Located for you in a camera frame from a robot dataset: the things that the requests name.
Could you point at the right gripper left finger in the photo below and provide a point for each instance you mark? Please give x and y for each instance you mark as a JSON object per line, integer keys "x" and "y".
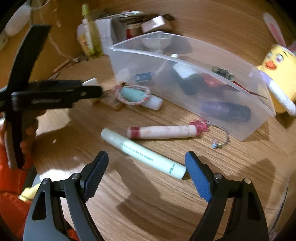
{"x": 45, "y": 219}

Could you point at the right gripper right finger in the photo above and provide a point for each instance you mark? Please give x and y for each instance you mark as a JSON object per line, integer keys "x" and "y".
{"x": 246, "y": 221}

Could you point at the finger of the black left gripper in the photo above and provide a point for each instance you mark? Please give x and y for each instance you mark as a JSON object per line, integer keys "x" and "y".
{"x": 67, "y": 82}
{"x": 86, "y": 92}

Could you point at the black barcode small box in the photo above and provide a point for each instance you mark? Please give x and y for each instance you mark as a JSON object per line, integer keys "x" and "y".
{"x": 147, "y": 76}

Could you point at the pale green long tube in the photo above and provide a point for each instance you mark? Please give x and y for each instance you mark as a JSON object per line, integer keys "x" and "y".
{"x": 143, "y": 154}

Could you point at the red foil packet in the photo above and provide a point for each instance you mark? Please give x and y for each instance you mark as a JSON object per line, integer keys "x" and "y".
{"x": 211, "y": 81}

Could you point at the green black keychain charm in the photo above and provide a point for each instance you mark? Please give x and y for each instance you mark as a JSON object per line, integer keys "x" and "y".
{"x": 223, "y": 72}

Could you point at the person left hand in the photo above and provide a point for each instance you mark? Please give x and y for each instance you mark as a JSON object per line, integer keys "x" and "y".
{"x": 31, "y": 125}

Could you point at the small wooden block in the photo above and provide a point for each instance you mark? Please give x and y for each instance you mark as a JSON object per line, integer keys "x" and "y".
{"x": 109, "y": 100}

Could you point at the yellow green spray bottle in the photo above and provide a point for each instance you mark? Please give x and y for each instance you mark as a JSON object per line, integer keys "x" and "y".
{"x": 91, "y": 33}

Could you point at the mint oval case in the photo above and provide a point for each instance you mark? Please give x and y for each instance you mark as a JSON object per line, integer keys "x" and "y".
{"x": 132, "y": 95}

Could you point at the white folded paper stack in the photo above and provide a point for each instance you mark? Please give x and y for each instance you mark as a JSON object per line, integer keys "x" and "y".
{"x": 105, "y": 31}

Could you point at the pink red lip tube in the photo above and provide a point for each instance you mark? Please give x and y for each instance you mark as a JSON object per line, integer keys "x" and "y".
{"x": 161, "y": 132}

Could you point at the red box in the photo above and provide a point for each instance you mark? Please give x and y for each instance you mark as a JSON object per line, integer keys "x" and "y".
{"x": 133, "y": 30}

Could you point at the white pink small box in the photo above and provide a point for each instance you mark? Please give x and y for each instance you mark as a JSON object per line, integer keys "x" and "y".
{"x": 156, "y": 24}

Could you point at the purple small bottle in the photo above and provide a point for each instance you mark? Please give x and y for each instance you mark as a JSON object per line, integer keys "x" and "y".
{"x": 226, "y": 111}

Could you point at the dark bottle white label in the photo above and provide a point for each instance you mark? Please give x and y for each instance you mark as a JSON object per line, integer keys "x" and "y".
{"x": 188, "y": 79}

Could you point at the clear plastic organizer bin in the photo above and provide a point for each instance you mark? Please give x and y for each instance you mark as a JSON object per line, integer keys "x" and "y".
{"x": 131, "y": 57}

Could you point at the yellow chick bunny plush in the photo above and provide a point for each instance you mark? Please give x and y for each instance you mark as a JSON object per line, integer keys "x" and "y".
{"x": 278, "y": 70}

